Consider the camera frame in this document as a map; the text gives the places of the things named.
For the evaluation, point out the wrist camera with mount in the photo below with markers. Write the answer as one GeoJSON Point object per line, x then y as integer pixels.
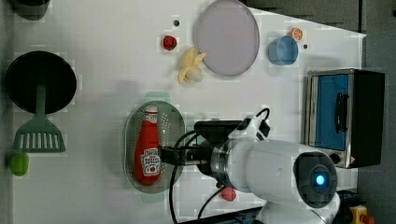
{"type": "Point", "coordinates": [219, 131]}

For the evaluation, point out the green plastic spatula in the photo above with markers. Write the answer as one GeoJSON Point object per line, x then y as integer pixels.
{"type": "Point", "coordinates": [39, 134]}

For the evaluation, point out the orange slice toy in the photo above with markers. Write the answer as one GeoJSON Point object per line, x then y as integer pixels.
{"type": "Point", "coordinates": [296, 33]}

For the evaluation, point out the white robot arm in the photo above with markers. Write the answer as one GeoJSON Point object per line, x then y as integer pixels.
{"type": "Point", "coordinates": [297, 182]}

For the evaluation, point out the dark pot at corner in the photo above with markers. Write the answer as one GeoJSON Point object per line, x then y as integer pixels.
{"type": "Point", "coordinates": [31, 10]}

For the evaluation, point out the green toy fruit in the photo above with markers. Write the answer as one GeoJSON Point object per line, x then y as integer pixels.
{"type": "Point", "coordinates": [19, 164]}

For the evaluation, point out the red strawberry toy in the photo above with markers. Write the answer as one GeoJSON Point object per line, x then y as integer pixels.
{"type": "Point", "coordinates": [169, 42]}

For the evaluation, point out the black round pan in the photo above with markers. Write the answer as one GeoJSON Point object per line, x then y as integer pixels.
{"type": "Point", "coordinates": [45, 69]}

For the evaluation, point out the blue plastic cup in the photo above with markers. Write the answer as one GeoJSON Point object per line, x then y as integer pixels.
{"type": "Point", "coordinates": [283, 50]}

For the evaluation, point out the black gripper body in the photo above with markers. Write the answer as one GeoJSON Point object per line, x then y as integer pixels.
{"type": "Point", "coordinates": [197, 155]}

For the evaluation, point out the lavender round plate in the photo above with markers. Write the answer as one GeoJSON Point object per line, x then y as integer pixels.
{"type": "Point", "coordinates": [227, 32]}

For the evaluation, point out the red plush ketchup bottle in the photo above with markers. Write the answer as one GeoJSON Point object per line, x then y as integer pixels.
{"type": "Point", "coordinates": [147, 160]}

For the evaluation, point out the peeled banana toy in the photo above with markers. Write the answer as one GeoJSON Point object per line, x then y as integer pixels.
{"type": "Point", "coordinates": [190, 69]}

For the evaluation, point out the pink toy fruit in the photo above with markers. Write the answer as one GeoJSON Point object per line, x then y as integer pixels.
{"type": "Point", "coordinates": [228, 194]}

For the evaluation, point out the silver toaster oven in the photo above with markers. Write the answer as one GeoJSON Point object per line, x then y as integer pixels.
{"type": "Point", "coordinates": [344, 115]}

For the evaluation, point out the yellow red toy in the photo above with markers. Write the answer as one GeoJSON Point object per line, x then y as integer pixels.
{"type": "Point", "coordinates": [360, 215]}

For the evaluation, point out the silver metal strainer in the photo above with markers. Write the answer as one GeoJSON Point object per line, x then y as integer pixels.
{"type": "Point", "coordinates": [170, 127]}

